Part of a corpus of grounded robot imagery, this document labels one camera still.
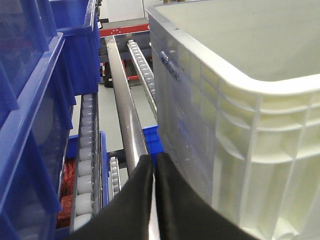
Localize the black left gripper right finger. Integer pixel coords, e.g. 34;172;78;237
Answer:
155;152;254;240

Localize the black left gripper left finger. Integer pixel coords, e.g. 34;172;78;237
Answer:
66;154;153;240

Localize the white plastic tote bin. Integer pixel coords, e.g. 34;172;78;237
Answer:
147;0;320;240

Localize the blue bin with red parts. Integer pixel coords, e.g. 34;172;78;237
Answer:
54;131;110;240

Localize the small blue bin below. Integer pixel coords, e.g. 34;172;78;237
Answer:
142;125;164;166

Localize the blue bin left near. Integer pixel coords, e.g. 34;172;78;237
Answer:
0;0;76;240

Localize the blue bin left far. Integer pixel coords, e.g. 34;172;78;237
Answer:
49;0;100;96

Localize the white roller track left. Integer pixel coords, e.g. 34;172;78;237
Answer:
69;93;101;233

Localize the white roller track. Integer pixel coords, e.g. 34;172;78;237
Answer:
127;39;157;119
69;93;101;233

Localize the white roller track centre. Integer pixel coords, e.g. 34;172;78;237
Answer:
127;39;157;119

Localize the steel shelf divider rail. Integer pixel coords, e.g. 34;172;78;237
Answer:
105;35;148;177

